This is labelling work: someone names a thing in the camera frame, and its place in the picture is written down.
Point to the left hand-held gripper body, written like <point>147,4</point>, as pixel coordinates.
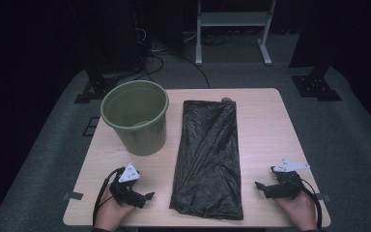
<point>127,191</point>

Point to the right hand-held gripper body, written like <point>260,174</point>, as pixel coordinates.
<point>285,187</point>

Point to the green plastic trash bin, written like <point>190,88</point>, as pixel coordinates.
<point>141,141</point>

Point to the black plastic garbage bag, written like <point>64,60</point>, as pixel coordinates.
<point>206,161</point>

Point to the person's right hand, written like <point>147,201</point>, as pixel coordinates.
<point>298,211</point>

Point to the person's left hand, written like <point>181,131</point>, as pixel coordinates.
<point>111,214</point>

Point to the grey tape tab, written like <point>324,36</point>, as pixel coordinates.
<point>73,196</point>
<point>324,197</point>

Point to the small grey round object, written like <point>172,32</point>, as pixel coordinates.
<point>227,100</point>

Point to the white metal stand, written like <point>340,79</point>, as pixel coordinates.
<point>232,18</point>

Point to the black stand with base plate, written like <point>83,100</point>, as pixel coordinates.
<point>98,88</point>
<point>317,85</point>

